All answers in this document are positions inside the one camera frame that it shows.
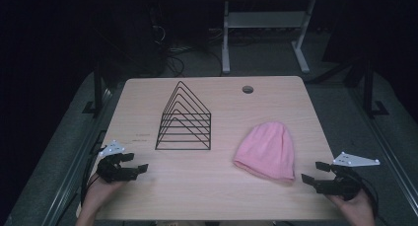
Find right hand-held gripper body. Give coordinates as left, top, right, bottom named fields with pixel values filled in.
left=324, top=151, right=382, bottom=201

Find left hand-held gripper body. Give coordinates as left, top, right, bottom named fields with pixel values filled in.
left=96, top=139, right=139, bottom=184

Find pink knit beanie hat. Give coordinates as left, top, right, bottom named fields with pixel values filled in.
left=233, top=121, right=296, bottom=184

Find black wire rack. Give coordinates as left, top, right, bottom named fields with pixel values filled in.
left=155, top=80, right=212, bottom=151

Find person's left hand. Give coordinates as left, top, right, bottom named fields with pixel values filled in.
left=82, top=172, right=124, bottom=214

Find person's right hand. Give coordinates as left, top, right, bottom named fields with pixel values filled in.
left=326, top=188, right=378, bottom=226

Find black metal stand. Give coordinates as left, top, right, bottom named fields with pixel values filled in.
left=362, top=56, right=390, bottom=119
left=82, top=59, right=106, bottom=117

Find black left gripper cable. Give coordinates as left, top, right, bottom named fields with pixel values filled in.
left=80, top=146, right=105, bottom=208

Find grey metal rail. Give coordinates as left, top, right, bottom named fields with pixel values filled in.
left=40, top=86, right=114, bottom=226
left=349, top=87, right=418, bottom=209

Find bundle of floor cables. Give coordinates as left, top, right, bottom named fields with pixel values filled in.
left=149, top=23, right=225, bottom=78

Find white metal desk frame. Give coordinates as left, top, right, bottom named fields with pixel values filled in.
left=221, top=0, right=317, bottom=75

